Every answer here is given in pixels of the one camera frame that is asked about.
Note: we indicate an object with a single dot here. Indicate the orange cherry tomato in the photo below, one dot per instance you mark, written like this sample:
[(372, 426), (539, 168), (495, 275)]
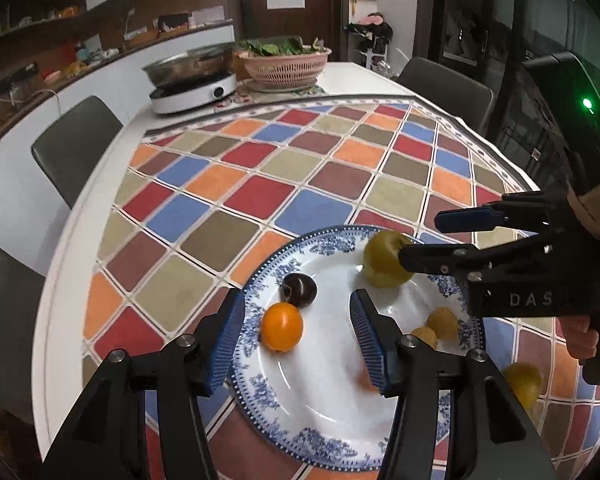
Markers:
[(281, 326)]

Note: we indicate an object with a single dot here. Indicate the colourful checkered tablecloth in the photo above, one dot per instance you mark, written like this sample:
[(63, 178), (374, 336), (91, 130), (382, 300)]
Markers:
[(280, 195)]

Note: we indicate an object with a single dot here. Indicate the white lower cabinets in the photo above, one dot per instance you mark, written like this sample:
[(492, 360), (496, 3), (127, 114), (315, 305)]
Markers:
[(15, 185)]

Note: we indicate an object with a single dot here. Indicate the small tan round fruit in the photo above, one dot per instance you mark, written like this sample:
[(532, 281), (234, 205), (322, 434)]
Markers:
[(442, 322), (424, 336)]

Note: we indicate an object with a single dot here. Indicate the steel pot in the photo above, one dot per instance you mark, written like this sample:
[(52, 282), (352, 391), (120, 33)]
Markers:
[(190, 62)]

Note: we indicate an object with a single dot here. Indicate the dark purple plum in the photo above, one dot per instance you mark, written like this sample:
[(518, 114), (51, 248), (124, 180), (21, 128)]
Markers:
[(298, 290)]

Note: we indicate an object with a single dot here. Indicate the shoe rack with shoes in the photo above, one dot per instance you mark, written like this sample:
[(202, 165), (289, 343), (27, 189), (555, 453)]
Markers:
[(370, 37)]

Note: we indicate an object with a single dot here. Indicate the orange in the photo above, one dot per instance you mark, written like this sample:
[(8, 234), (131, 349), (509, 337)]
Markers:
[(364, 380)]

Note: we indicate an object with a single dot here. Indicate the green leafy vegetables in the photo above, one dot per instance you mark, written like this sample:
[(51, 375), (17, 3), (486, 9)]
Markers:
[(275, 47)]

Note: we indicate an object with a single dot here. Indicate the white induction cooker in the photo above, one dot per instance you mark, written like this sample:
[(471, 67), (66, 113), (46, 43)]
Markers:
[(190, 97)]

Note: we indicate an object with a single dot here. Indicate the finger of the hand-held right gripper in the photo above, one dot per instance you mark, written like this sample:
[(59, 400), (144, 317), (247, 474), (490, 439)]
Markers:
[(467, 220), (430, 259)]

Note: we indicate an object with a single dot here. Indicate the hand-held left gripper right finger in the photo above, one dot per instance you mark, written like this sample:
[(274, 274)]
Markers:
[(372, 345)]

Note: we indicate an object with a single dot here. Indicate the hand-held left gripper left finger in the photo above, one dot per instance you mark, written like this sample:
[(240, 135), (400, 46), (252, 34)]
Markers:
[(227, 345)]

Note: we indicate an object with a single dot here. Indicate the patterned placemat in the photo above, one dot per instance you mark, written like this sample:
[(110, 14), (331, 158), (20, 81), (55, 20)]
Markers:
[(275, 97)]

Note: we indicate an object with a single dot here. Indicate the person's right hand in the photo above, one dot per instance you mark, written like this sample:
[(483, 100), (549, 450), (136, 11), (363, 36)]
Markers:
[(575, 340)]

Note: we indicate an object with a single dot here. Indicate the yellow green pear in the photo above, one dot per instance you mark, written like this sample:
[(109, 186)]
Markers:
[(382, 262), (522, 382)]

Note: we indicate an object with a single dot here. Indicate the dark brown door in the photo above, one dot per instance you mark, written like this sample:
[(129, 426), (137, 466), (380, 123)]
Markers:
[(320, 0)]

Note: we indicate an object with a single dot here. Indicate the grey leather dining chair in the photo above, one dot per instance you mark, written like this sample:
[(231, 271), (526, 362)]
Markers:
[(75, 145), (5, 310), (445, 90)]

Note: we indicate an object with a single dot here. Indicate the pink colander basket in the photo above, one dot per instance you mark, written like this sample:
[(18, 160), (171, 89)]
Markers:
[(285, 70)]

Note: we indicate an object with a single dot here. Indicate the blue rimmed white plate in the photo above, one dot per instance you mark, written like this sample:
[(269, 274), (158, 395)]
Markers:
[(330, 310)]

